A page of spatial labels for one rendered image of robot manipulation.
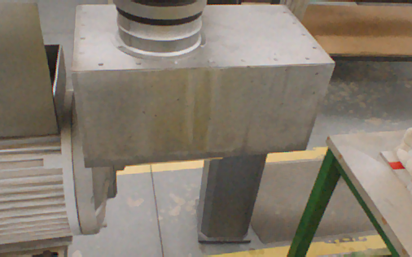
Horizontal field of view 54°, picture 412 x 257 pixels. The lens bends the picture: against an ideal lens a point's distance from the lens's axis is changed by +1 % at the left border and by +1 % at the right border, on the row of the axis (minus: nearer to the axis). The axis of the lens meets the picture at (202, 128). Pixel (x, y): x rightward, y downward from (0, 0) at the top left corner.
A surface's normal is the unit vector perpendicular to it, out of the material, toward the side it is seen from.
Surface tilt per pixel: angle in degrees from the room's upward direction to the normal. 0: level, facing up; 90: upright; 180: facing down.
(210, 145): 90
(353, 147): 0
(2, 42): 90
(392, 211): 0
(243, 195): 90
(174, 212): 0
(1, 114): 90
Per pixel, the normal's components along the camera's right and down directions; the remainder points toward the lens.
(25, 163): 0.20, -0.04
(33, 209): 0.07, -0.80
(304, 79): 0.20, 0.64
